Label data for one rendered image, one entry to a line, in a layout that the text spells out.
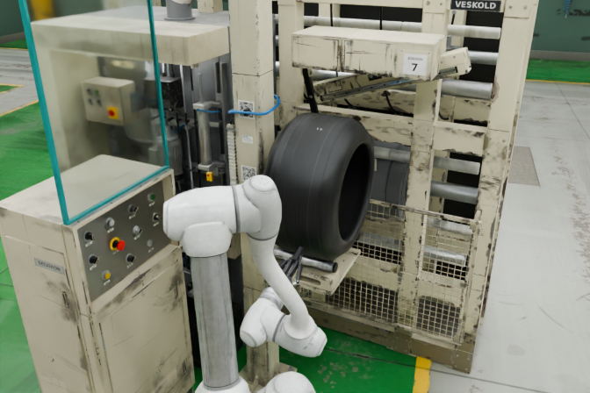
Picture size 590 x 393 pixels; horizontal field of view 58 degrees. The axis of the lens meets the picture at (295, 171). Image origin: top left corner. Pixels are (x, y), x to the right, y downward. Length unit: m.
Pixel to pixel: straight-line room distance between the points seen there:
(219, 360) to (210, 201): 0.44
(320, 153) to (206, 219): 0.70
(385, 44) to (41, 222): 1.43
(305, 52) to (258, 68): 0.27
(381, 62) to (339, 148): 0.42
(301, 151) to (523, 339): 2.01
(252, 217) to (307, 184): 0.57
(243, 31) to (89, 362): 1.41
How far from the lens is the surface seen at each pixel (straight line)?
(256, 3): 2.11
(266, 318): 1.89
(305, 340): 1.84
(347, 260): 2.49
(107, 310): 2.21
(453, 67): 2.29
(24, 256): 2.24
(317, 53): 2.31
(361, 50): 2.24
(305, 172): 1.99
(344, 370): 3.12
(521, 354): 3.43
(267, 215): 1.46
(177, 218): 1.44
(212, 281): 1.49
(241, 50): 2.17
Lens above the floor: 2.16
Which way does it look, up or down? 24 degrees down
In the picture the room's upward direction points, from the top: straight up
